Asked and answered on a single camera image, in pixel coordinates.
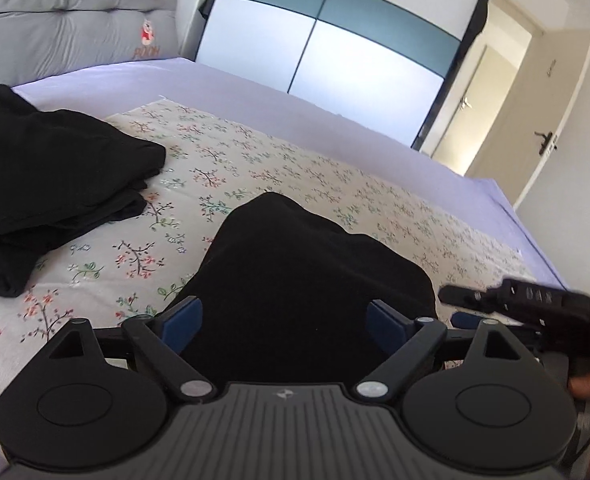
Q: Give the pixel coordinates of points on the grey headboard cushion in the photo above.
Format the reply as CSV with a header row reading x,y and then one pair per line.
x,y
50,35

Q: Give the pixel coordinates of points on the white hallway door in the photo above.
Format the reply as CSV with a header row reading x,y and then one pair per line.
x,y
455,125

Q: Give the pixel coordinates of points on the purple bed sheet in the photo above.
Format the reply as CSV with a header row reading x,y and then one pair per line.
x,y
225,85

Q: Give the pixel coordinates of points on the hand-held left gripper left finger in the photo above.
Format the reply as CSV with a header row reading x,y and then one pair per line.
x,y
182,320

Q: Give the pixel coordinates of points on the white and blue wardrobe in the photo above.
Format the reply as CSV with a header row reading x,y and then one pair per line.
x,y
355,60

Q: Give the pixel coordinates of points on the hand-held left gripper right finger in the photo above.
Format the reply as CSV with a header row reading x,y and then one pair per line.
x,y
387,322

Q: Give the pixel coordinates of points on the floral blanket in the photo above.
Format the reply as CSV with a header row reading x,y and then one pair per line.
x,y
275,170

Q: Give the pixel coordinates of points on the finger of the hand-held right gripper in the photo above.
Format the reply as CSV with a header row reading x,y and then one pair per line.
x,y
467,297
465,320

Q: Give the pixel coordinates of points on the pile of black clothes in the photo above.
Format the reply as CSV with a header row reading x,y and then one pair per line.
x,y
50,175

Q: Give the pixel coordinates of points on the cream open door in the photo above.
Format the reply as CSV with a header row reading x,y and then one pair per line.
x,y
550,90

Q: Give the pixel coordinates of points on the metal door hook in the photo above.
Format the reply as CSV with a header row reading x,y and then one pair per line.
x,y
551,66

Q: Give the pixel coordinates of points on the black pants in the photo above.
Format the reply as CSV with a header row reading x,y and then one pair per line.
x,y
300,285

